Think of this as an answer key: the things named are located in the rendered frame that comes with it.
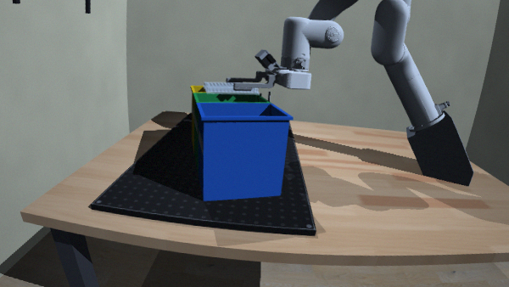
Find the blue bin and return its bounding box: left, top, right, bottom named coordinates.
left=196, top=103, right=293, bottom=201

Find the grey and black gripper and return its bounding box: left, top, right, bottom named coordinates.
left=226, top=67, right=311, bottom=91

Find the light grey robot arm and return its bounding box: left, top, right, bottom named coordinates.
left=255, top=0, right=450, bottom=132

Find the green bin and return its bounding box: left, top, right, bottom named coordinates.
left=193, top=93, right=271, bottom=173

